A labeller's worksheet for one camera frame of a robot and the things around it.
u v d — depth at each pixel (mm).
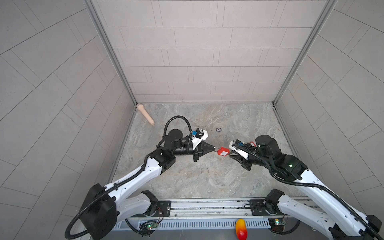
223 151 657
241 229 634
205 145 628
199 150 590
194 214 708
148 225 646
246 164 597
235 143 567
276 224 680
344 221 390
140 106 1105
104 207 377
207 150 643
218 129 1018
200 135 569
